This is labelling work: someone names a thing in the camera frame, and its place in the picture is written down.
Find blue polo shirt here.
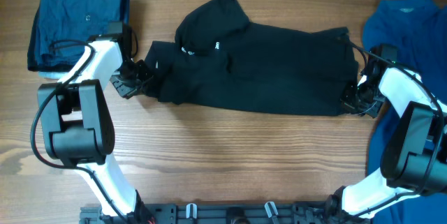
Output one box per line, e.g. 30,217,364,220
362,0,446,224

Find black polo shirt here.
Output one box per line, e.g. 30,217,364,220
145,0,358,116

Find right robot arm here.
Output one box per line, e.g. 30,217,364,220
324,64,446,223

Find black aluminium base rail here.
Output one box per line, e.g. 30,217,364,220
79,201,336,224

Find folded dark blue shorts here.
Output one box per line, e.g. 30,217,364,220
36,0,130,66

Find folded light denim garment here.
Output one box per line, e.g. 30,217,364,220
38,71,67,80

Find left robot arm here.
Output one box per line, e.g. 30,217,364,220
30,32,156,223

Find right black cable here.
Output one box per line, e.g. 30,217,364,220
337,35,446,218

